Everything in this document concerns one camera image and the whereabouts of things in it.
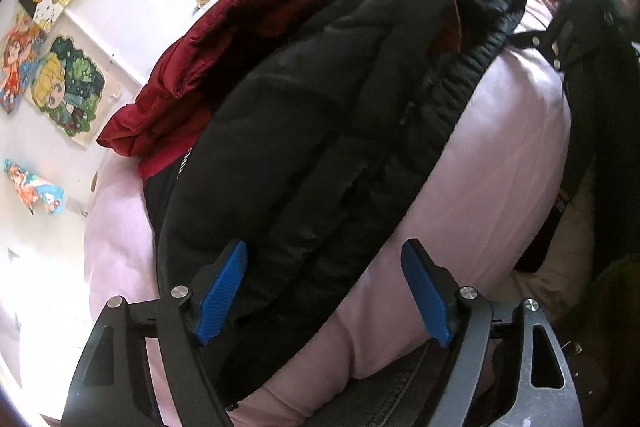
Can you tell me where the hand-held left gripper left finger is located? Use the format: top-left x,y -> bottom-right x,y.
62,239 -> 249,427

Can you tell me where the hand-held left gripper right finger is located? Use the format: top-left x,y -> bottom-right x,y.
401,237 -> 584,427

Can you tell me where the red and black puffer jacket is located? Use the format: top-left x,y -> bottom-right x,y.
96,0 -> 529,402

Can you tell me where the bed with pink sheet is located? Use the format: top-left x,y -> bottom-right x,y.
82,0 -> 574,427

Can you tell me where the beige cloth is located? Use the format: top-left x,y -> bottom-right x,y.
514,194 -> 598,310

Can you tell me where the small anime figure cutout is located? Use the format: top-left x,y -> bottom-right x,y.
3,158 -> 66,216

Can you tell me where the blond character cutout drawing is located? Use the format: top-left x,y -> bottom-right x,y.
30,35 -> 107,138

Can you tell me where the orange-haired girl drawing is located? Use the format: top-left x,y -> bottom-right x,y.
0,13 -> 49,114

